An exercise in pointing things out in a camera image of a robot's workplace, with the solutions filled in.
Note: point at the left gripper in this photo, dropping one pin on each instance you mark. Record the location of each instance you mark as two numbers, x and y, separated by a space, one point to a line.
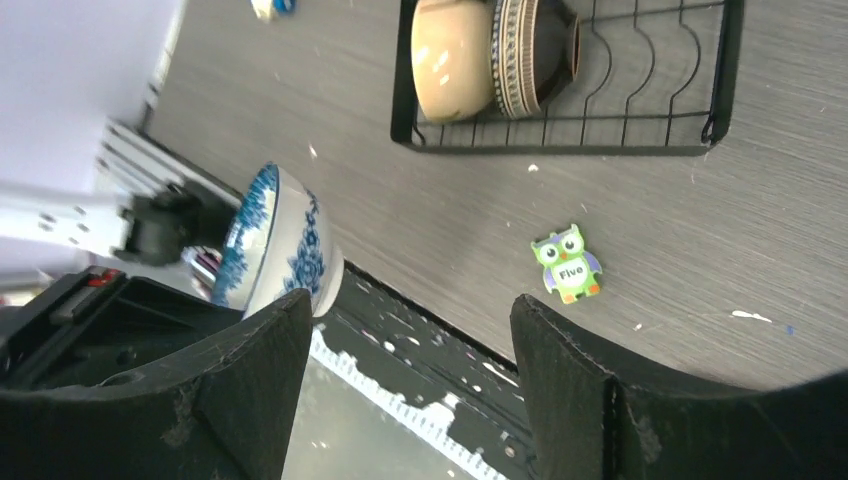
91 328

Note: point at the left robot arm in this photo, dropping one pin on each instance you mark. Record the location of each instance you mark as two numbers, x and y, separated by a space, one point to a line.
137 228

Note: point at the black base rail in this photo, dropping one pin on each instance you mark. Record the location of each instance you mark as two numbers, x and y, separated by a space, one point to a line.
457 396

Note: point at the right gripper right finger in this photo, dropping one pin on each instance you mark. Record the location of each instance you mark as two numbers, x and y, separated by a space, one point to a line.
598 410

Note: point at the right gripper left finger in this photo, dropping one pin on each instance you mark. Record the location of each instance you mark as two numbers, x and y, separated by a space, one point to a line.
222 408

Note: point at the blue white patterned bowl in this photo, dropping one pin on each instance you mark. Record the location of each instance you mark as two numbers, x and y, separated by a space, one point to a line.
280 240

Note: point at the yellow blue toy block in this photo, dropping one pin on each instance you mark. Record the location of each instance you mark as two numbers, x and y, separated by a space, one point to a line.
268 10

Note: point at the green owl block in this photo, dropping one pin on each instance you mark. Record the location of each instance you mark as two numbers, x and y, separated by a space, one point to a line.
568 268

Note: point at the brown rimmed stacked bowl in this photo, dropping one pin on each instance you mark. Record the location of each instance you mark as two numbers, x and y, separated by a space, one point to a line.
535 54

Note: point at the cream bowl right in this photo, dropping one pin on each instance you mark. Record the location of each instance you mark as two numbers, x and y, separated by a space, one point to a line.
450 56

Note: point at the black wire dish rack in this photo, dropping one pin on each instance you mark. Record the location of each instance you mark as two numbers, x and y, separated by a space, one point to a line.
632 78

